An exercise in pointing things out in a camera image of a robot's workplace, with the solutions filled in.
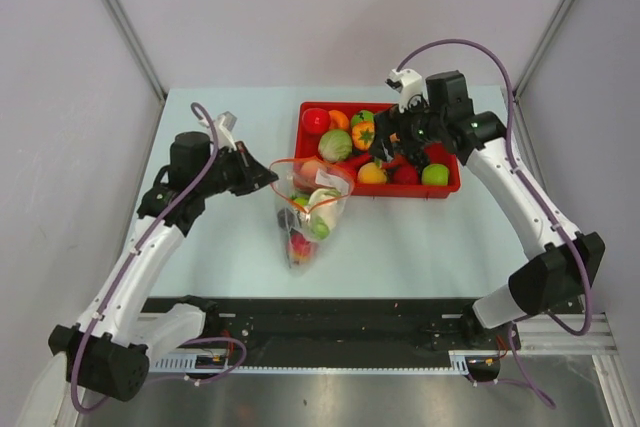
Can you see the dark purple fruit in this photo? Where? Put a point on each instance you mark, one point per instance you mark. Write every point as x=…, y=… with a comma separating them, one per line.
x=286, y=219

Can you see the red apple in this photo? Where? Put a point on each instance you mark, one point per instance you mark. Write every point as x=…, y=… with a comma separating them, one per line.
x=315, y=121
x=406, y=175

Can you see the orange fruit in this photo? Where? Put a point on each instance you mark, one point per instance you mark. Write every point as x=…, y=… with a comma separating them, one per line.
x=339, y=121

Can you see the white cauliflower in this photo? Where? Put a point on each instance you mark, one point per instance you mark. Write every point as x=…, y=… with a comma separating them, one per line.
x=321, y=218

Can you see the green apple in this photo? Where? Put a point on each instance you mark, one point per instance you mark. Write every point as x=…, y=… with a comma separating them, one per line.
x=435, y=175
x=302, y=201

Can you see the green bell pepper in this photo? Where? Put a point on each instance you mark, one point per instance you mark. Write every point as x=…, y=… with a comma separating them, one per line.
x=361, y=116

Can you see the red plastic tray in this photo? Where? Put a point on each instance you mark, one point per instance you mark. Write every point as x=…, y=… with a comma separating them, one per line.
x=306, y=146

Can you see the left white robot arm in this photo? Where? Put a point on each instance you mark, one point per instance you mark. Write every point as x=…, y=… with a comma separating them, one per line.
x=105, y=351

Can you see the black grape bunch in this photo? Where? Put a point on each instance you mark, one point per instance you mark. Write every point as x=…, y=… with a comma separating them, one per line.
x=417, y=157

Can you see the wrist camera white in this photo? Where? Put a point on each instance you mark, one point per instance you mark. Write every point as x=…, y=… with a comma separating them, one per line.
x=410, y=86
x=223, y=127

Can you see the red apple top left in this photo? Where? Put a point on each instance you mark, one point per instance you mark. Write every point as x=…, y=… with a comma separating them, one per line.
x=315, y=121

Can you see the red chili pepper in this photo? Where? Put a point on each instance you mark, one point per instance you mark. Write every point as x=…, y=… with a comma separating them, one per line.
x=357, y=161

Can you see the green cabbage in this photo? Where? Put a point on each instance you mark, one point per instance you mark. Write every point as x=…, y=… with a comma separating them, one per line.
x=335, y=146

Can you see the orange bell pepper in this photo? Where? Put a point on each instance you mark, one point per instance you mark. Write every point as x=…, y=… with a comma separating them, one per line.
x=363, y=135

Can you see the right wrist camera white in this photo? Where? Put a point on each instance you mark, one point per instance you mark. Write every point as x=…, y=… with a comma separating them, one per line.
x=410, y=86

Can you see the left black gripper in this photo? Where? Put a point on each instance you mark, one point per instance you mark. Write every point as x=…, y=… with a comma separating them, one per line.
x=257, y=174

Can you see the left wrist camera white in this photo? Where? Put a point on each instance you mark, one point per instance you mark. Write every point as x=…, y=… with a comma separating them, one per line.
x=223, y=127

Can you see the peach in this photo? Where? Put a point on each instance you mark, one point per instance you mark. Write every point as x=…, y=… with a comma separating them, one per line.
x=305, y=177

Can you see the red apple bottom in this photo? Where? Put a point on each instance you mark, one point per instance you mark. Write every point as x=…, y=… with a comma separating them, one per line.
x=406, y=175

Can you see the clear zip top bag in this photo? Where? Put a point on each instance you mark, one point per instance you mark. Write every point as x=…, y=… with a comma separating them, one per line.
x=284, y=192

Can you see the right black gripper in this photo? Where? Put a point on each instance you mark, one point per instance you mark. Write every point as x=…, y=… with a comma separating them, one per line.
x=388, y=122

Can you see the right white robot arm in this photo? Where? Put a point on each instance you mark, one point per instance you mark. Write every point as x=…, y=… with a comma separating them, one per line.
x=562, y=262

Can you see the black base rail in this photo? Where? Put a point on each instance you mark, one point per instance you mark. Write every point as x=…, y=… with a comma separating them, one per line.
x=354, y=333

